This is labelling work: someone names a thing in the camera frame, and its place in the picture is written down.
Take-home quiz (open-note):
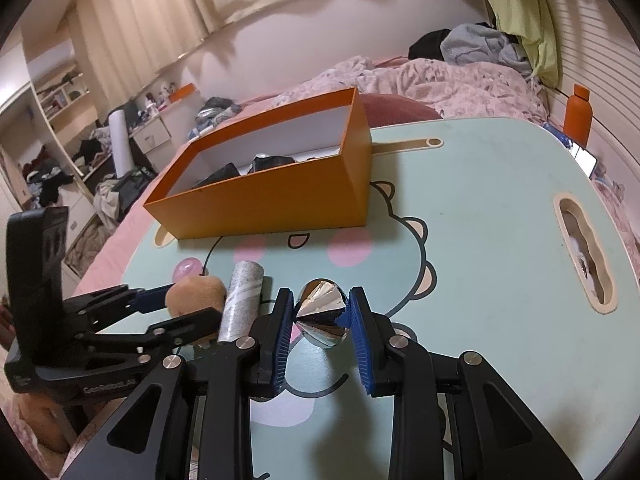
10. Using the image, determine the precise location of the pink heart jelly toy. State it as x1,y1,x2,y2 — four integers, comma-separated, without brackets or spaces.
172,257,204,284

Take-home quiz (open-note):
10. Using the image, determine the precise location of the brown burger plush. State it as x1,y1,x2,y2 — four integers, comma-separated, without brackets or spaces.
165,275,227,344

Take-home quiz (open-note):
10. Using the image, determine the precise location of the orange cardboard box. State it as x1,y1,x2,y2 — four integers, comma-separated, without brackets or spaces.
143,88,372,240

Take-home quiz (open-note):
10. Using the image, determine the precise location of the grey glitter paper roll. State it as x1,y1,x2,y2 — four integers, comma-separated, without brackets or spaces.
217,260,264,344

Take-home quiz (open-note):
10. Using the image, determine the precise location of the grey clothes heap on bed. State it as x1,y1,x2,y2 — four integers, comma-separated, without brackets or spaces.
188,96,242,140

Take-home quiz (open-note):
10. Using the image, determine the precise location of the white paper roll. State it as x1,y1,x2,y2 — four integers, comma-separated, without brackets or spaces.
108,110,134,179

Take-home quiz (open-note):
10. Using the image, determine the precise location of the silver foil cone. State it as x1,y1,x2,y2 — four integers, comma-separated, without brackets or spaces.
294,278,349,349

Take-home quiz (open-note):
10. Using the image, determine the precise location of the black clothing on bed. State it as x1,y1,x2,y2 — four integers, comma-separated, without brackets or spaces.
407,28,450,61

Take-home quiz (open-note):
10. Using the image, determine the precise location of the beige curtain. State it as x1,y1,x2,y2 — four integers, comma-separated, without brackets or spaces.
64,0,262,111

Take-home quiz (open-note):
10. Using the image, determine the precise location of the black lace bonnet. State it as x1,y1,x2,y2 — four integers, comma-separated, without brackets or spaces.
193,155,296,188

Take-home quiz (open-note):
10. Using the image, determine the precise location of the white bedside drawer cabinet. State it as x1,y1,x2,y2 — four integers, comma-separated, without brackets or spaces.
132,118,175,155

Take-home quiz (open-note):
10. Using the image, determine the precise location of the maroon cushion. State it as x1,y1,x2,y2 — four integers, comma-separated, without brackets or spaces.
360,93,442,128

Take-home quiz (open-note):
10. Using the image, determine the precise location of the orange water bottle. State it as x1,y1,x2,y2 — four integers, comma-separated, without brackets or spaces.
563,84,592,148

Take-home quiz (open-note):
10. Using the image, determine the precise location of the grey clothing pile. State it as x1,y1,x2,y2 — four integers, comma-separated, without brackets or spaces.
440,24,533,78

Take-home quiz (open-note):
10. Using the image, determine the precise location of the pink floral blanket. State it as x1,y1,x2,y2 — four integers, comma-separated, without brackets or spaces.
271,56,548,125

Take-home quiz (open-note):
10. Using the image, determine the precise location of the blue smartphone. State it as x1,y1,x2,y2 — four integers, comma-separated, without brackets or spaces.
544,122,598,178

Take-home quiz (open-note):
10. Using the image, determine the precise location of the green hanging cloth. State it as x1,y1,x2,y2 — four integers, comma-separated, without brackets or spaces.
487,0,560,87

